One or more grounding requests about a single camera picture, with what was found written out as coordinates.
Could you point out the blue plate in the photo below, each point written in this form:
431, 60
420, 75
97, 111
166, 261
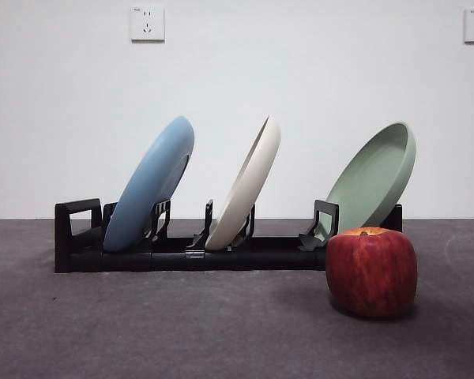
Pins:
150, 185

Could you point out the red apple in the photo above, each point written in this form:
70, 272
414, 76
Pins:
371, 272

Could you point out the cream white plate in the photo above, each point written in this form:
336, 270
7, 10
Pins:
249, 185

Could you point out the black plate rack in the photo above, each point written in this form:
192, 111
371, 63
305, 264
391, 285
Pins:
260, 258

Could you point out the pale green plate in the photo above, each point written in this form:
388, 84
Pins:
373, 177

